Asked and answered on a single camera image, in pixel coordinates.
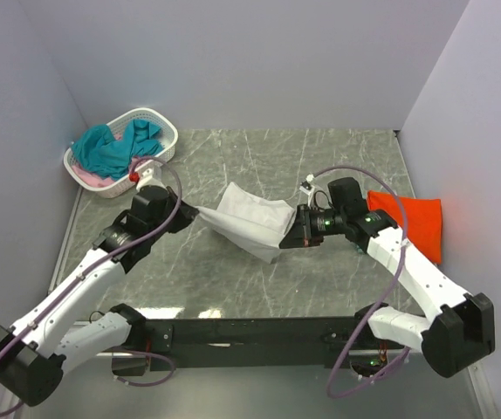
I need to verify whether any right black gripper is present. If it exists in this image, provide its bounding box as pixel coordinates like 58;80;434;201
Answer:
280;203;347;249

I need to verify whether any white t shirt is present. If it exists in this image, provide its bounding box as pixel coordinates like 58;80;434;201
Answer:
197;182;296;263

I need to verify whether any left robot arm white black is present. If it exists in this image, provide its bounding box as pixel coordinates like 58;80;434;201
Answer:
0;186;198;407

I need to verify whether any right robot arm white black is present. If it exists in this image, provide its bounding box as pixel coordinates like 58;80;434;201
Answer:
279;177;496;378

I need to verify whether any pink t shirt in basket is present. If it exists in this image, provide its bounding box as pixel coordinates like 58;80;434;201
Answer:
72;134;163;188

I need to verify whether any teal t shirt in basket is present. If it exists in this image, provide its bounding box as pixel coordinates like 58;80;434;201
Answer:
72;119;163;181

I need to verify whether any folded orange t shirt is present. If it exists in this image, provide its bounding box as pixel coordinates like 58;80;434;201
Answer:
367;190;443;264

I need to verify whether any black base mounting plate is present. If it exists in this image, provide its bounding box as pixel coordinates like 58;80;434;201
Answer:
93;317;391;377

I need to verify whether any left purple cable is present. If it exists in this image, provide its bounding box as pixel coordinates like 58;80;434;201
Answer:
0;156;184;418

